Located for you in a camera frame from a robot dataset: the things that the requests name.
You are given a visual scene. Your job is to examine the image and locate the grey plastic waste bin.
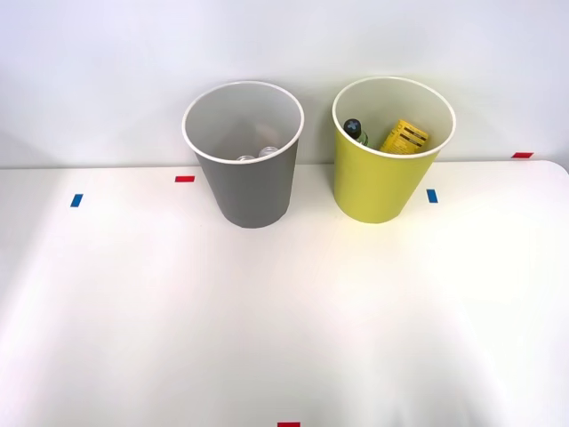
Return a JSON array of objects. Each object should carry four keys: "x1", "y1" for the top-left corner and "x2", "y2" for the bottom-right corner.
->
[{"x1": 180, "y1": 79, "x2": 306, "y2": 230}]

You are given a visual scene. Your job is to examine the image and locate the yellow-green plastic waste bin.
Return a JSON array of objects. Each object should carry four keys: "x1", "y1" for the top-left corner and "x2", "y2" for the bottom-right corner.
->
[{"x1": 331, "y1": 76, "x2": 458, "y2": 225}]

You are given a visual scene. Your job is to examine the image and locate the green bottle with black cap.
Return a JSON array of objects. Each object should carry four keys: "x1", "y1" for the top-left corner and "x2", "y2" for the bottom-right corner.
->
[{"x1": 342, "y1": 117, "x2": 371, "y2": 148}]

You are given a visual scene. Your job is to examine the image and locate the bottle with yellow label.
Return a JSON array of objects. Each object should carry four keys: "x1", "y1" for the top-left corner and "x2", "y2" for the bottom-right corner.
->
[{"x1": 378, "y1": 118, "x2": 431, "y2": 156}]

